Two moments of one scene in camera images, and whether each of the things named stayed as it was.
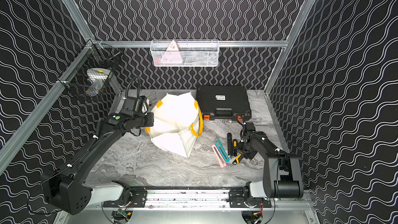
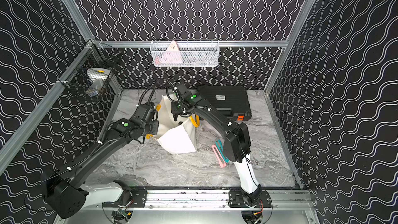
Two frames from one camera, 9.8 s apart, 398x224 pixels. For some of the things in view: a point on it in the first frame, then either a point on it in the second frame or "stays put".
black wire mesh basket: x=90 y=73 stays put
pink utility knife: x=221 y=161 stays put
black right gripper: x=250 y=155 -> x=173 y=108
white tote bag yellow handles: x=178 y=122 stays put
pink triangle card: x=172 y=55 stays put
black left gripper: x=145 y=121 -> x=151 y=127
